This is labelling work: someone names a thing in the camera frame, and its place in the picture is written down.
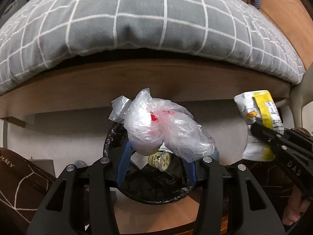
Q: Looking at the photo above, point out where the yellow white snack packet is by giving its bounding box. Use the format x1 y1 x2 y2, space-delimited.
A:
234 90 284 161

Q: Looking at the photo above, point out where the yogurt cup yellow lid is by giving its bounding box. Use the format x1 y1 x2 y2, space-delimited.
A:
148 151 171 172

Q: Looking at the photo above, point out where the clear plastic bag red print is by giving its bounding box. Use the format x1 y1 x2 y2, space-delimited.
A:
109 88 219 163

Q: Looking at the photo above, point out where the black trash bin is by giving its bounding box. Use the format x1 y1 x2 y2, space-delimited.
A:
103 122 195 205

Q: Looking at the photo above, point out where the person's right hand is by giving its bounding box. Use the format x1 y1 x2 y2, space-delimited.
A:
282 187 310 225

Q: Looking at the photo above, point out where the brown patterned pyjama leg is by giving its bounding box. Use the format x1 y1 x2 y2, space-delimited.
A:
0 148 56 234

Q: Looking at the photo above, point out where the wooden headboard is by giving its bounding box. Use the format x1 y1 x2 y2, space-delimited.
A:
261 0 313 70

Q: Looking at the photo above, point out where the grey checked bed sheet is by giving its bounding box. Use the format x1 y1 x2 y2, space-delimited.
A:
1 0 305 93

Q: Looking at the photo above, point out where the grey suitcase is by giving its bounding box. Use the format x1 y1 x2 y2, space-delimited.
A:
1 0 27 25

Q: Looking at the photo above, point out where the wooden bed frame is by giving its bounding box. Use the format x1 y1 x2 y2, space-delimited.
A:
1 60 291 118

